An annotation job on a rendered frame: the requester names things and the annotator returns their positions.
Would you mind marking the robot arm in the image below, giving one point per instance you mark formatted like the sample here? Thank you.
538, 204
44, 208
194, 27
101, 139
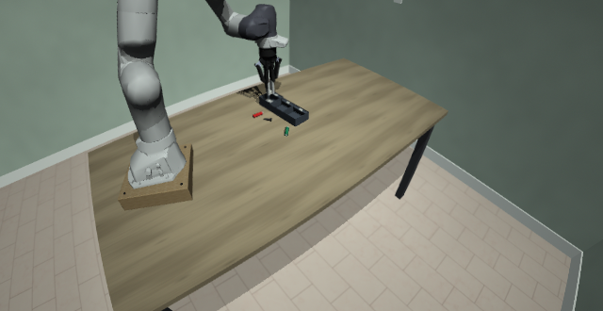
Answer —
158, 152

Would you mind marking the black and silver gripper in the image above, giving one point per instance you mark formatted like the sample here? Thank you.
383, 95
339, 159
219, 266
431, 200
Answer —
270, 70

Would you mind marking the dark grey rack of three bins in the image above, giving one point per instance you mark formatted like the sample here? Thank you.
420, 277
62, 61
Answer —
285, 107

